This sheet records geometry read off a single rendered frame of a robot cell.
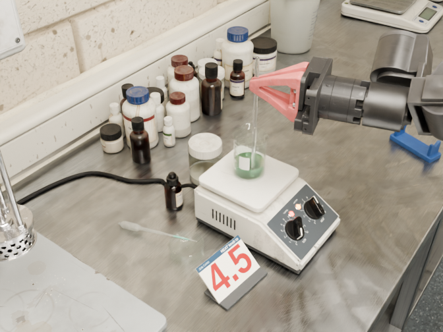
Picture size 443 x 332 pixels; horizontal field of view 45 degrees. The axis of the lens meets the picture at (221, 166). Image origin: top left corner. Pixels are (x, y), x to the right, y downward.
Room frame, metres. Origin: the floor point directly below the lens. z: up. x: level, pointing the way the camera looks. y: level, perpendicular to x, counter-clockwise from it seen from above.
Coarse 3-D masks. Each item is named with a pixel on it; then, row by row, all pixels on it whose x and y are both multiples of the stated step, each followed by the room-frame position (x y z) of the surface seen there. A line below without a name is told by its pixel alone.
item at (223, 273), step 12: (240, 240) 0.56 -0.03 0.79; (228, 252) 0.54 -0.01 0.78; (240, 252) 0.54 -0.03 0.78; (216, 264) 0.52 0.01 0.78; (228, 264) 0.52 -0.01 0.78; (240, 264) 0.53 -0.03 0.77; (252, 264) 0.54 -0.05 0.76; (204, 276) 0.50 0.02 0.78; (216, 276) 0.50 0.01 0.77; (228, 276) 0.51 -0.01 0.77; (240, 276) 0.51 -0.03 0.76; (216, 288) 0.49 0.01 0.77; (228, 288) 0.49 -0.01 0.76
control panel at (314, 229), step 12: (300, 192) 0.64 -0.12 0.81; (312, 192) 0.64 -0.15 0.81; (288, 204) 0.61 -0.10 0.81; (300, 204) 0.62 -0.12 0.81; (324, 204) 0.63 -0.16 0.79; (276, 216) 0.58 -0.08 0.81; (288, 216) 0.59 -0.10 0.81; (300, 216) 0.60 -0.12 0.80; (324, 216) 0.61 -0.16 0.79; (336, 216) 0.62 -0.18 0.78; (276, 228) 0.56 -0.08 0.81; (312, 228) 0.58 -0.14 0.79; (324, 228) 0.59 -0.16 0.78; (288, 240) 0.55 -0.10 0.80; (300, 240) 0.56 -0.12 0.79; (312, 240) 0.56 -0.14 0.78; (300, 252) 0.54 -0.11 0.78
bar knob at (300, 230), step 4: (292, 220) 0.58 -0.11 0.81; (296, 220) 0.57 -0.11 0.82; (300, 220) 0.57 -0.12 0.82; (288, 224) 0.57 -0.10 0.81; (292, 224) 0.57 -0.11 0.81; (296, 224) 0.57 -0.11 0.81; (300, 224) 0.57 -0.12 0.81; (288, 228) 0.57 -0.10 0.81; (292, 228) 0.57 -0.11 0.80; (296, 228) 0.56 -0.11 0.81; (300, 228) 0.56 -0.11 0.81; (288, 232) 0.56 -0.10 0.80; (292, 232) 0.56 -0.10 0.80; (296, 232) 0.56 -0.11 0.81; (300, 232) 0.55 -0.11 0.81; (304, 232) 0.57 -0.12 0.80; (292, 236) 0.55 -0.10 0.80; (296, 236) 0.55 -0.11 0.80; (300, 236) 0.55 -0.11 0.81
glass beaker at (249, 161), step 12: (240, 132) 0.68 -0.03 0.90; (264, 132) 0.67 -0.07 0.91; (240, 144) 0.64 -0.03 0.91; (264, 144) 0.64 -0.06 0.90; (240, 156) 0.64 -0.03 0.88; (252, 156) 0.63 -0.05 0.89; (264, 156) 0.65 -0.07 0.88; (240, 168) 0.64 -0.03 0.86; (252, 168) 0.63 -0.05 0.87; (264, 168) 0.65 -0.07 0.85; (252, 180) 0.63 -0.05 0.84
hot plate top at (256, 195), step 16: (224, 160) 0.69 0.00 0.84; (272, 160) 0.69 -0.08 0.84; (208, 176) 0.65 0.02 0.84; (224, 176) 0.65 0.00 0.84; (272, 176) 0.65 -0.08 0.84; (288, 176) 0.65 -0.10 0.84; (224, 192) 0.61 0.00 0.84; (240, 192) 0.61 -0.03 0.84; (256, 192) 0.61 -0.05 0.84; (272, 192) 0.61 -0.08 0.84; (256, 208) 0.57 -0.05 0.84
